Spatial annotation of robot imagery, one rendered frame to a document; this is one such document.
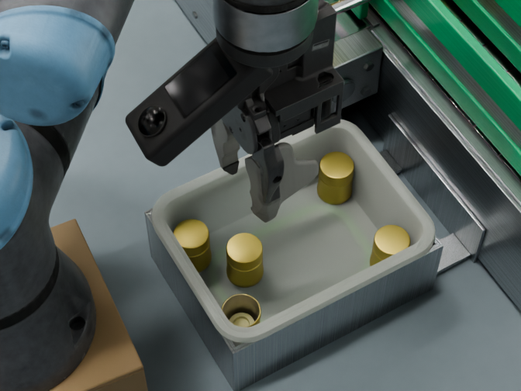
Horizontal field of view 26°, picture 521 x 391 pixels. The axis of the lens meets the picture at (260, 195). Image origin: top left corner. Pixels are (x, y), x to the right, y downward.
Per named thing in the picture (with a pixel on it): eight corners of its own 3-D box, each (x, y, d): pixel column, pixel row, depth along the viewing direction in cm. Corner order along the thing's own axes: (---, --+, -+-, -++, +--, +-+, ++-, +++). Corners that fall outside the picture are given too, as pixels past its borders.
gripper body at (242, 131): (342, 131, 91) (352, 26, 81) (249, 174, 88) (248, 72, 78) (292, 69, 95) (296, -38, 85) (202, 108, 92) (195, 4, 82)
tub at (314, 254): (436, 287, 109) (449, 238, 102) (233, 393, 102) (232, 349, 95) (339, 161, 117) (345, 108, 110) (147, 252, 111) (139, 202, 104)
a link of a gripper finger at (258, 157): (290, 207, 91) (279, 123, 85) (274, 215, 90) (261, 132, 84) (261, 174, 94) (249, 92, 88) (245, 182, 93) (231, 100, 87)
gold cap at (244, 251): (238, 294, 107) (237, 269, 103) (219, 266, 108) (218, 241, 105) (270, 277, 108) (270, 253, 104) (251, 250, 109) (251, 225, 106)
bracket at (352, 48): (381, 97, 115) (388, 50, 109) (301, 133, 112) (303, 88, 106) (362, 74, 116) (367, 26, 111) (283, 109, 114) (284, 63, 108)
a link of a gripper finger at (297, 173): (331, 216, 96) (323, 135, 90) (271, 246, 95) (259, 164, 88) (312, 195, 98) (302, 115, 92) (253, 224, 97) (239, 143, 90)
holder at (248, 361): (479, 264, 111) (492, 220, 104) (234, 393, 103) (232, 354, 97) (382, 144, 119) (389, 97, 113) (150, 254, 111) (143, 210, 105)
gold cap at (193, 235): (167, 261, 109) (163, 236, 105) (190, 236, 110) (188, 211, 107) (196, 280, 107) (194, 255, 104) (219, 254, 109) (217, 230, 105)
